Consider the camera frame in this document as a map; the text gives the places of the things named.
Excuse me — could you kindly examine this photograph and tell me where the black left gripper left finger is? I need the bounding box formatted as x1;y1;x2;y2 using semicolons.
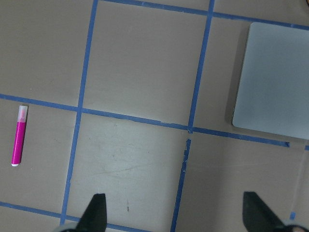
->
75;193;107;232

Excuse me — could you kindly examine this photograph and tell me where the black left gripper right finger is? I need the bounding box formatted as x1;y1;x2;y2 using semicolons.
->
242;191;285;232

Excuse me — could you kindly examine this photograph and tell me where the pink highlighter pen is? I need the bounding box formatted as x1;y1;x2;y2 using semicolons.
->
11;105;28;167

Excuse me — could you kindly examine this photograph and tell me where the grey closed laptop notebook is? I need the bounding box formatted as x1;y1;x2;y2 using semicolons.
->
232;22;309;140

